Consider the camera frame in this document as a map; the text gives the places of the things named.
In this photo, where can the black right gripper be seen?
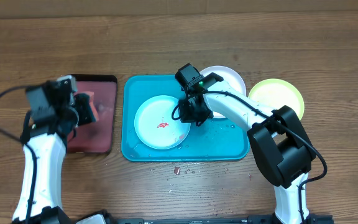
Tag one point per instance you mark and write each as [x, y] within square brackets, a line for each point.
[189, 117]

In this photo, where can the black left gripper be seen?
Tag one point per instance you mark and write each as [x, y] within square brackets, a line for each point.
[83, 102]

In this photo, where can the orange green scrub sponge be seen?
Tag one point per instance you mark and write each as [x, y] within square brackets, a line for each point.
[84, 105]

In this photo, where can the light blue plate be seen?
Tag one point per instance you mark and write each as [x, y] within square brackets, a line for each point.
[154, 124]

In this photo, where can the yellow-green plate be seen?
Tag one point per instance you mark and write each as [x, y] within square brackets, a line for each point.
[276, 93]

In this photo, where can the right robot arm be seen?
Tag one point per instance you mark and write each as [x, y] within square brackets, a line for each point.
[282, 150]

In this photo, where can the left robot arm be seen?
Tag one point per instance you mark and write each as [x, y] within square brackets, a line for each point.
[45, 146]

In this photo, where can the black tray with red water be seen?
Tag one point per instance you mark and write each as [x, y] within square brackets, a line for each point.
[96, 138]

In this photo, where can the teal plastic tray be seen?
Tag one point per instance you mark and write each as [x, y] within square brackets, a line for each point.
[214, 140]

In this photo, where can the white plate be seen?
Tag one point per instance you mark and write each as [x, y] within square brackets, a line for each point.
[232, 82]

